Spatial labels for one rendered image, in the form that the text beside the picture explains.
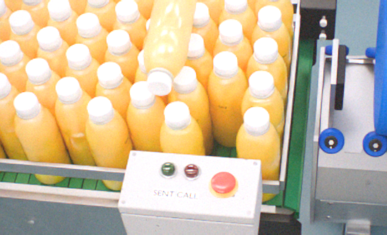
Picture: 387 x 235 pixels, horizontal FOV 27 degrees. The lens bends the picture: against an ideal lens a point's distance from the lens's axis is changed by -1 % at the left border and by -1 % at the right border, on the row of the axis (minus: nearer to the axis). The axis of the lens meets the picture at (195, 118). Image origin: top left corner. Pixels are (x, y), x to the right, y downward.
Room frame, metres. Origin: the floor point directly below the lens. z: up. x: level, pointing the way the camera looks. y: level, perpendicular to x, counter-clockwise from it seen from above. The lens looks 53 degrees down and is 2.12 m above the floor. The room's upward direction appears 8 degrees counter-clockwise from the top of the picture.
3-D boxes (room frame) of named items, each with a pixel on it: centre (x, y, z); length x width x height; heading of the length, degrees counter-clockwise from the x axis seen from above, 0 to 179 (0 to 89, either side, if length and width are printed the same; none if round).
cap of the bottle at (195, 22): (0.99, -0.03, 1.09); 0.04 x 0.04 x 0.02
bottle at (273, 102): (0.81, -0.11, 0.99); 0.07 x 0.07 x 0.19
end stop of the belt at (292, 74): (0.89, -0.18, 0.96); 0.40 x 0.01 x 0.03; 165
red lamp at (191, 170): (0.66, 0.02, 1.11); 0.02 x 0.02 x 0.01
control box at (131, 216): (0.65, 0.02, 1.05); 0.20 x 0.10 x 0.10; 75
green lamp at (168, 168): (0.67, 0.05, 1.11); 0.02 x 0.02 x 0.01
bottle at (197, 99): (0.85, 0.01, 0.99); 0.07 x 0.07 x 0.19
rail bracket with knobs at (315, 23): (1.08, -0.26, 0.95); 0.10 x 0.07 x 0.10; 165
